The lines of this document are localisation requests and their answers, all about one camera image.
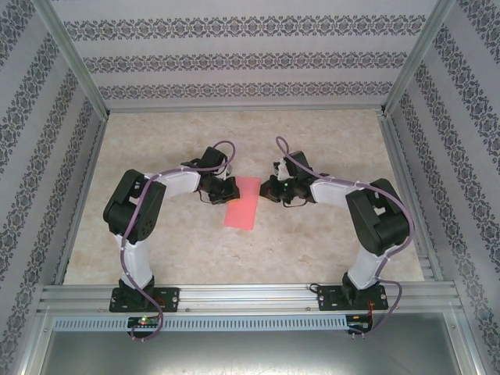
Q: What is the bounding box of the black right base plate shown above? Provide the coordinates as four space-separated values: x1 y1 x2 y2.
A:
316 284 390 313

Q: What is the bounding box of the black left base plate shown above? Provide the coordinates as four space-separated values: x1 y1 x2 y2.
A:
109 287 180 313

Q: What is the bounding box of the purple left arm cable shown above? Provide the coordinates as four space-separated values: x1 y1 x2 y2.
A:
120 140 238 343

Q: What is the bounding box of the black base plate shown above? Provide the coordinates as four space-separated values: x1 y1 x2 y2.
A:
316 284 390 313
109 287 180 313

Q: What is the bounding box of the left circuit board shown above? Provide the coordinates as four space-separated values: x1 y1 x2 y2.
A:
127 316 162 328

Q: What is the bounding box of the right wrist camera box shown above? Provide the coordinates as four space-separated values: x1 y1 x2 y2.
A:
272 158 291 180

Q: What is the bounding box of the aluminium mounting rail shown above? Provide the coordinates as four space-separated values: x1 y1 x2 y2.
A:
37 283 460 314

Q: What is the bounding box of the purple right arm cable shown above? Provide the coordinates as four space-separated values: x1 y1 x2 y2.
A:
275 136 414 341

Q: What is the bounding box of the aluminium frame post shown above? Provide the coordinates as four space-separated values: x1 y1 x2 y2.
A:
35 0 111 118
380 0 458 115

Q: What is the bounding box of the grey metal sheet panel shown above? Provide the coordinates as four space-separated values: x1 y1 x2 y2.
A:
23 312 481 375

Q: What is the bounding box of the red square cloth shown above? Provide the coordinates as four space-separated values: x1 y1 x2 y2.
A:
223 176 262 230

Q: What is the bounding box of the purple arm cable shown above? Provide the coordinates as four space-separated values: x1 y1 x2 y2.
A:
120 140 238 343
275 136 414 341

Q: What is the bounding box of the slotted grey cable duct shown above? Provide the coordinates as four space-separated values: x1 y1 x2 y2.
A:
52 315 349 332

